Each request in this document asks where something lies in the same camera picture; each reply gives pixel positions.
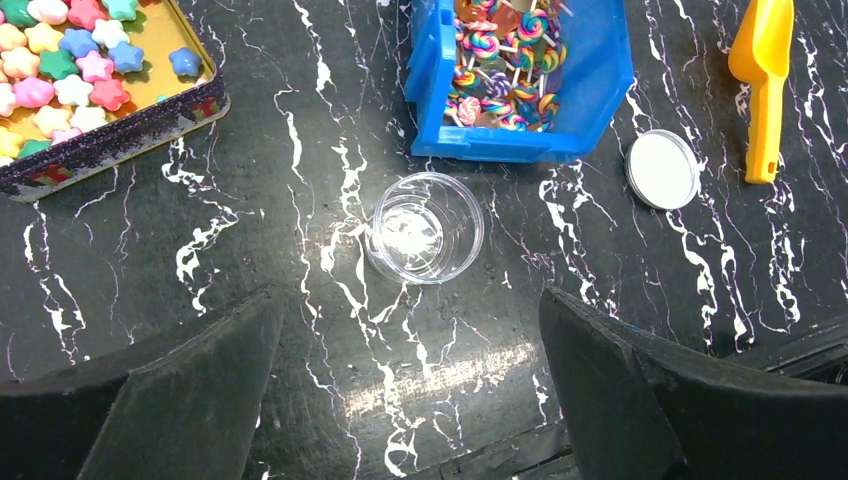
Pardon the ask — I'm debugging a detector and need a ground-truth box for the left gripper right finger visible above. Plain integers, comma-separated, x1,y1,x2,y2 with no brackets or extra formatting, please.
539,288,847,479

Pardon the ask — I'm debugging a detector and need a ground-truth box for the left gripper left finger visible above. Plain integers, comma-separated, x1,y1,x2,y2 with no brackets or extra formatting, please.
1,285,283,479

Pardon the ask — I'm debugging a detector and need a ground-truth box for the tin tray of star candies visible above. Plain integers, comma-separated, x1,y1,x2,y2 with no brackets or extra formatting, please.
1,1,230,202

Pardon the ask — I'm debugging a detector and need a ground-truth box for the blue bin of lollipops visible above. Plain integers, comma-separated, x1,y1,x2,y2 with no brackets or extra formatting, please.
405,1,634,163

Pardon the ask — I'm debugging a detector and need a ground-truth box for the yellow plastic scoop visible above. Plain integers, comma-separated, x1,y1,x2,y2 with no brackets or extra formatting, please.
728,0,795,184

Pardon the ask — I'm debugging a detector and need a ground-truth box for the white round jar lid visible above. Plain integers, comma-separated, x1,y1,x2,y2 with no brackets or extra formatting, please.
625,129,700,210

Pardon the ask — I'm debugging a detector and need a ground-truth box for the clear plastic jar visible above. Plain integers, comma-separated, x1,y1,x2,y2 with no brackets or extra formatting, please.
363,172,484,285

